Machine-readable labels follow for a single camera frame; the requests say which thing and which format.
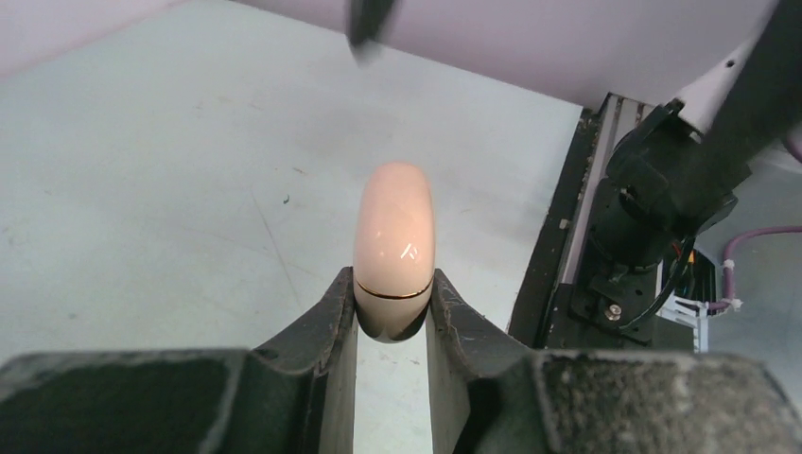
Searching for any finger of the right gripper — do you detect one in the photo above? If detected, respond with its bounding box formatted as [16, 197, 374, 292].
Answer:
[346, 0, 401, 63]

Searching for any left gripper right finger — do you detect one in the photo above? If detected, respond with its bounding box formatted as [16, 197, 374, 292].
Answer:
[426, 269, 802, 454]

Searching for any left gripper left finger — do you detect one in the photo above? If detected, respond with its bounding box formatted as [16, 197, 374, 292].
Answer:
[1, 268, 357, 453]

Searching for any beige earbud charging case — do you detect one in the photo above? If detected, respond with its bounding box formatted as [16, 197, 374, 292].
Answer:
[353, 162, 436, 343]

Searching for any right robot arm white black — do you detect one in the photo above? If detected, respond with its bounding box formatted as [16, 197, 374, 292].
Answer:
[354, 1, 801, 349]

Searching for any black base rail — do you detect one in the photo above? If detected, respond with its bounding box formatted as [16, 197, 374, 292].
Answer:
[507, 95, 711, 351]

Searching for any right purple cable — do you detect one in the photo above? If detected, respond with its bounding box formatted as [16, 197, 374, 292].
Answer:
[707, 134, 802, 315]

